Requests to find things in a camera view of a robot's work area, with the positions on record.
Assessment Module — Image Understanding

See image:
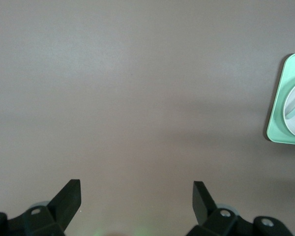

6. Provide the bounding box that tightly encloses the round beige plate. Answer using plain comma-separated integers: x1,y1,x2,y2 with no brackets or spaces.
282,78,295,140

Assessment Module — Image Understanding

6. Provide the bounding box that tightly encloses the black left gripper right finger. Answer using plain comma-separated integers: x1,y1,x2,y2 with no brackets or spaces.
186,181,292,236

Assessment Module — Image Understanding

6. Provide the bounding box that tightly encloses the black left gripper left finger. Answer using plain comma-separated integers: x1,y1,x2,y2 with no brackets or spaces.
0,179,82,236

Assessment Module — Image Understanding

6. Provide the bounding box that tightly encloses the light green rectangular tray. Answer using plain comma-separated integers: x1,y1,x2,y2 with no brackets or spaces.
265,52,295,145

